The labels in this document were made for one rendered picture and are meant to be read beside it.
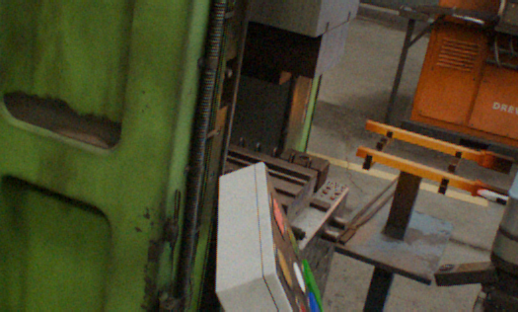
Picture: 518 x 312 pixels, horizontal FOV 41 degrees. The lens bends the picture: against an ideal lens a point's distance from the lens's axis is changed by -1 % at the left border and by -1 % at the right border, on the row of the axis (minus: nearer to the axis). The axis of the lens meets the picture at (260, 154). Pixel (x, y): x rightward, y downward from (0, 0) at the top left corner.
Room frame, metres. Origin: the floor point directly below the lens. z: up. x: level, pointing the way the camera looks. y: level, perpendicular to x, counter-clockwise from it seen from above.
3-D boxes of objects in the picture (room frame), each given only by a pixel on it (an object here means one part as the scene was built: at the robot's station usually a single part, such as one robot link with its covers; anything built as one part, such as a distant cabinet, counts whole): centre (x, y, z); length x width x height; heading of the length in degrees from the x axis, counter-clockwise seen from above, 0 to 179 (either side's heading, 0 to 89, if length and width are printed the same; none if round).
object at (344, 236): (2.02, -0.39, 0.71); 0.60 x 0.04 x 0.01; 155
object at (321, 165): (1.65, -0.11, 0.95); 0.12 x 0.08 x 0.06; 71
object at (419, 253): (1.87, -0.44, 0.70); 0.40 x 0.30 x 0.02; 160
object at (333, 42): (1.53, 0.09, 1.32); 0.42 x 0.20 x 0.10; 71
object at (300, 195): (1.53, 0.09, 0.96); 0.42 x 0.20 x 0.09; 71
